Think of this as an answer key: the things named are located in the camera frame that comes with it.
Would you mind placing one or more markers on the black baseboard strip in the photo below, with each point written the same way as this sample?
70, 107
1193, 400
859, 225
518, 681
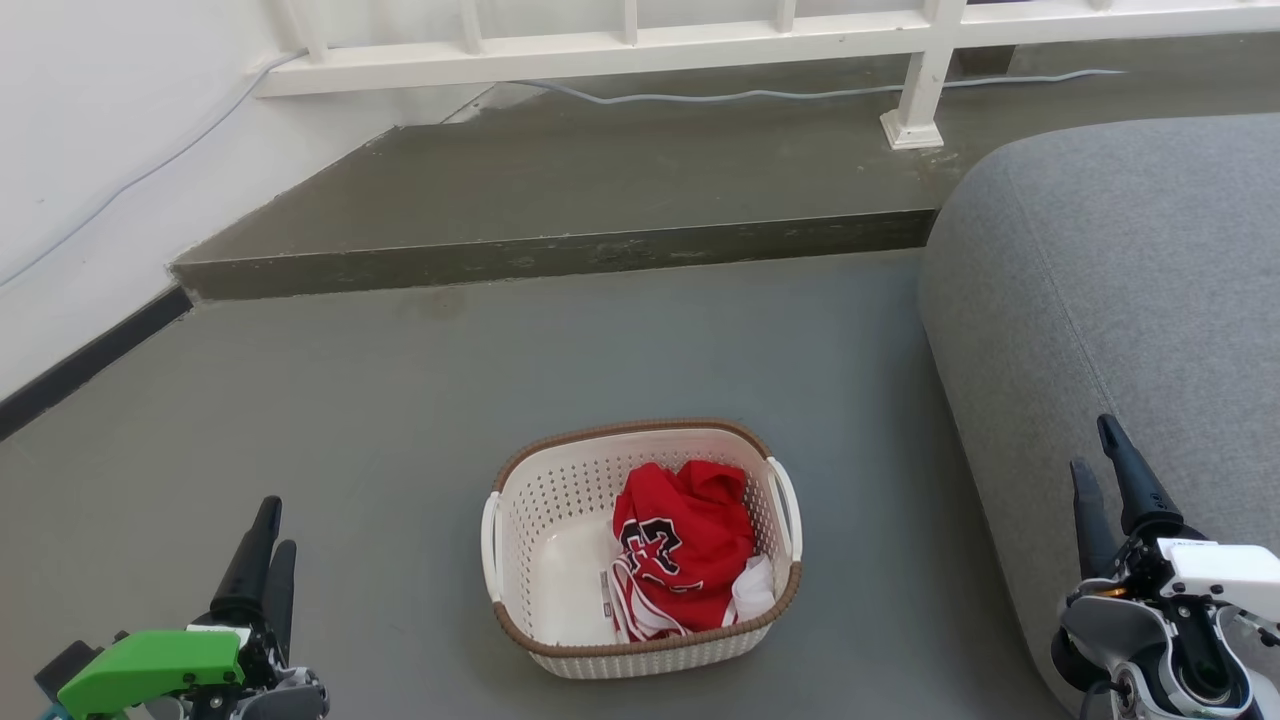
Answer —
90, 355

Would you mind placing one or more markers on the white label tag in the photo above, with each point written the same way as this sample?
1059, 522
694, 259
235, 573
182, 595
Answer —
606, 592

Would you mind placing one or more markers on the white cloth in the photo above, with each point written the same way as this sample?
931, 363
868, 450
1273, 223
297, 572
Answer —
755, 592

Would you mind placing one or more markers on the grey fabric sofa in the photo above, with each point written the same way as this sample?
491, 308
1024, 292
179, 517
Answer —
1150, 300

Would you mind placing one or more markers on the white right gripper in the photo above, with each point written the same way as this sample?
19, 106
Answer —
1225, 570

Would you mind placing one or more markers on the white railing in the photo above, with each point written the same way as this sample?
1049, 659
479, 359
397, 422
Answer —
600, 55

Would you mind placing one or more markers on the white perforated laundry basket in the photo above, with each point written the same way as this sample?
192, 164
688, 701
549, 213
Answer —
565, 485

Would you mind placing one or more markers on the red basketball jersey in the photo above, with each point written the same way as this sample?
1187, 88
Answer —
690, 530

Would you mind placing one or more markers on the raised concrete step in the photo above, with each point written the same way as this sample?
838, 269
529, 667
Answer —
600, 180

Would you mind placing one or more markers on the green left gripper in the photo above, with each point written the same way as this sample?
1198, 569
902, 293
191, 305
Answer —
150, 665

